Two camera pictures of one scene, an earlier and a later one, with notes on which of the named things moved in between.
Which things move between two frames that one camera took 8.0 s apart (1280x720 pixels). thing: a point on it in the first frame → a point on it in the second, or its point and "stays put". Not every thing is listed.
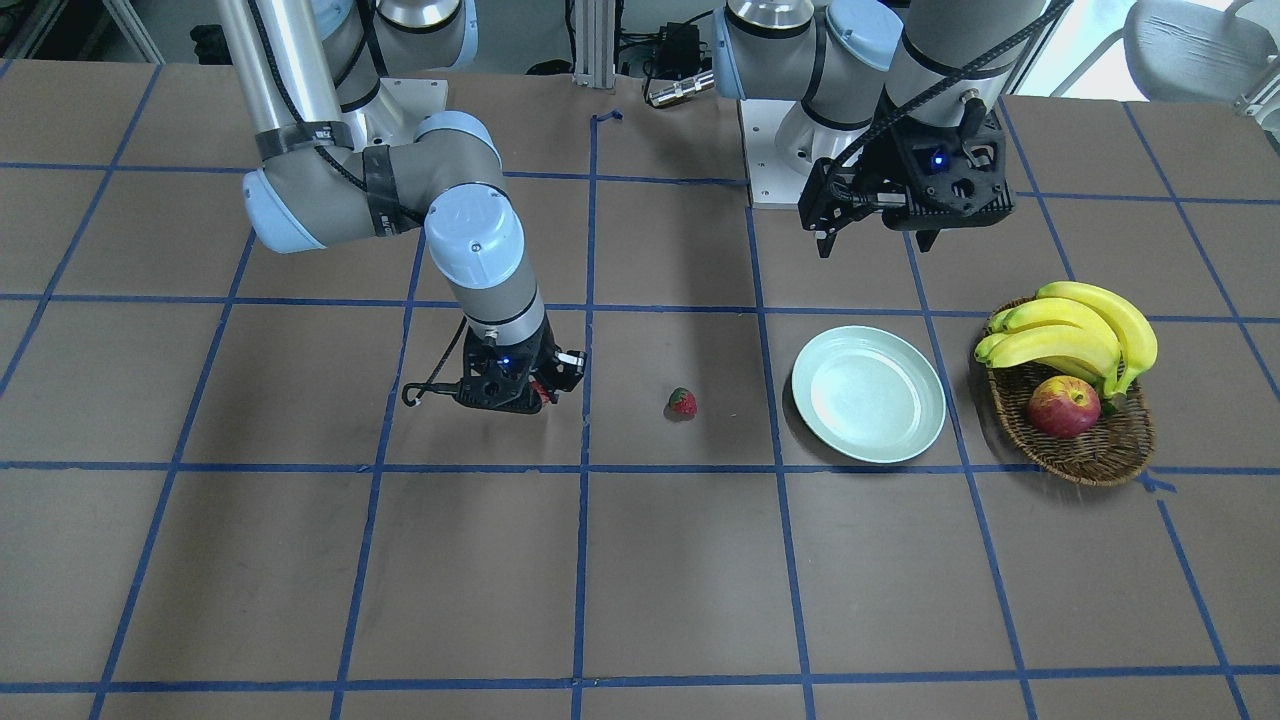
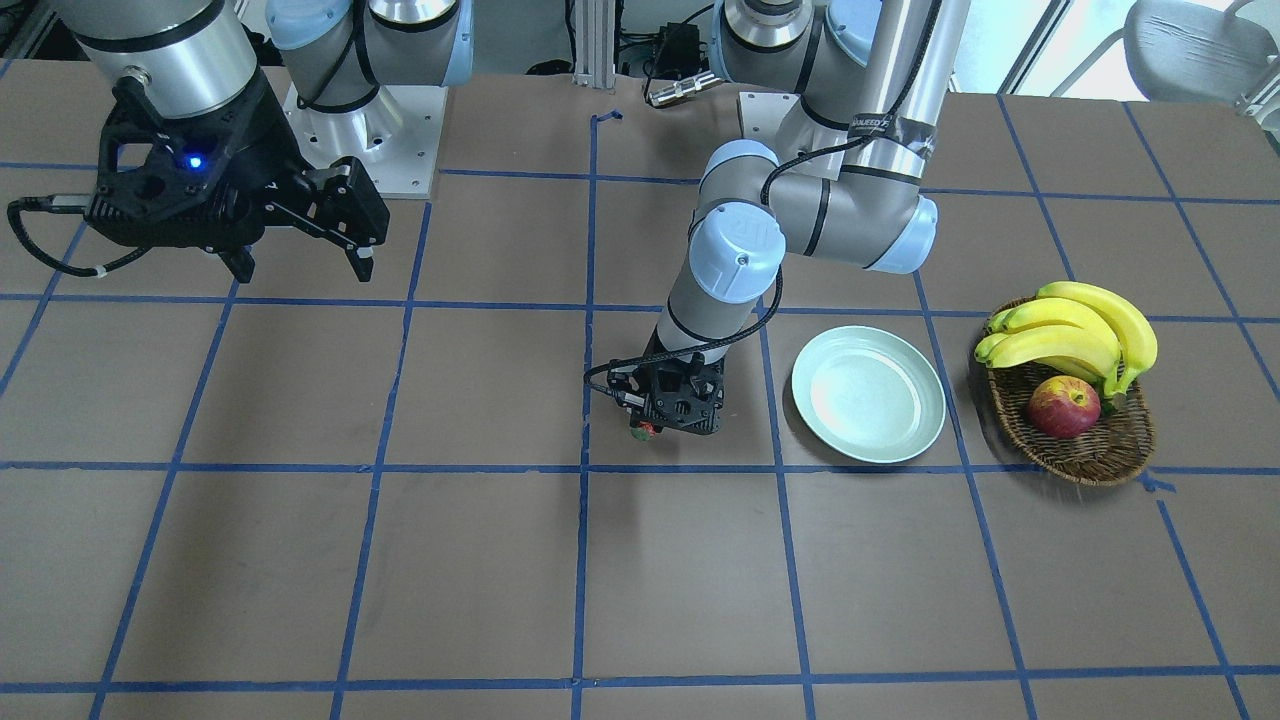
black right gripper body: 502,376 → 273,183
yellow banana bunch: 1072,326 stays put
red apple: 1063,407 stays put
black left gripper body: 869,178 → 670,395
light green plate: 869,394 stays put
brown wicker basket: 1115,448 stays put
